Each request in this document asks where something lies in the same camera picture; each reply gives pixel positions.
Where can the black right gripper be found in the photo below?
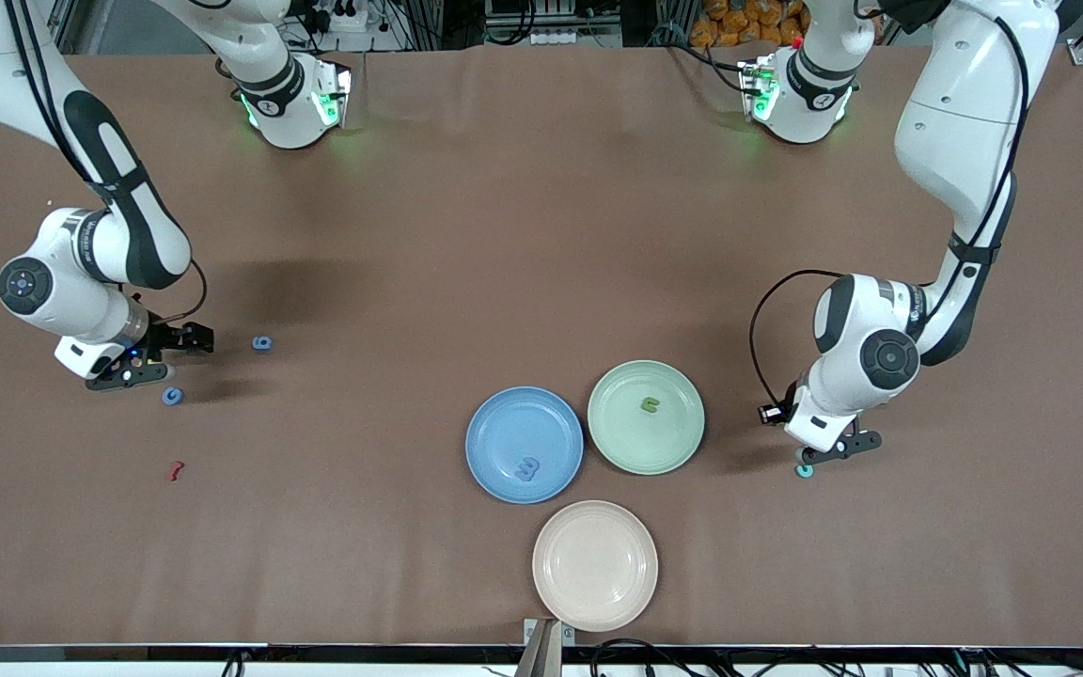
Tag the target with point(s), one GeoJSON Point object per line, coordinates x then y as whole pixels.
{"type": "Point", "coordinates": [166, 338]}

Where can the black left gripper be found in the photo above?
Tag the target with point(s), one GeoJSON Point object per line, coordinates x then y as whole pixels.
{"type": "Point", "coordinates": [776, 413]}

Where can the blue foam letter G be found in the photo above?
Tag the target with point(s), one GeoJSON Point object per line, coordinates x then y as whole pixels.
{"type": "Point", "coordinates": [165, 396]}

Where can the blue foam number six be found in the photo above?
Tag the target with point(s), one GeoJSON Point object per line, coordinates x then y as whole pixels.
{"type": "Point", "coordinates": [255, 342]}

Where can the green foam letter u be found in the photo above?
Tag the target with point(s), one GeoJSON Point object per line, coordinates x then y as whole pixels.
{"type": "Point", "coordinates": [644, 406]}

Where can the blue foam letter E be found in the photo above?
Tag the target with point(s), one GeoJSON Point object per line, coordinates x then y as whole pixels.
{"type": "Point", "coordinates": [527, 469]}

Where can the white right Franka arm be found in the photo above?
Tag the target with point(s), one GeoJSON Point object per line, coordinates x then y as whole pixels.
{"type": "Point", "coordinates": [81, 301]}

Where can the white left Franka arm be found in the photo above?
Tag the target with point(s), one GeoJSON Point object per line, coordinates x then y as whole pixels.
{"type": "Point", "coordinates": [955, 113]}

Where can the red foam squiggle piece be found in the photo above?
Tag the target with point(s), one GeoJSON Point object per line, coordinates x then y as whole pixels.
{"type": "Point", "coordinates": [176, 471]}

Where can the green plate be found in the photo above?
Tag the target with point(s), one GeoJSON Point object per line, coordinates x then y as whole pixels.
{"type": "Point", "coordinates": [646, 442]}

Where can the blue plate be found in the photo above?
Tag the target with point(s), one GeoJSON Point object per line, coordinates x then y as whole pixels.
{"type": "Point", "coordinates": [541, 423]}

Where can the beige plate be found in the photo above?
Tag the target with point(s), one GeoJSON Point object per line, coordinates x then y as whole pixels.
{"type": "Point", "coordinates": [595, 565]}

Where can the table cover sheet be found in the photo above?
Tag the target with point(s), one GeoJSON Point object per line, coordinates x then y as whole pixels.
{"type": "Point", "coordinates": [541, 235]}

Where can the white power strip with plugs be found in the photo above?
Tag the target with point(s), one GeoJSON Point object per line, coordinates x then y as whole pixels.
{"type": "Point", "coordinates": [358, 19]}

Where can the bag of oranges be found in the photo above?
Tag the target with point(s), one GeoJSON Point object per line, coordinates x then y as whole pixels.
{"type": "Point", "coordinates": [739, 21]}

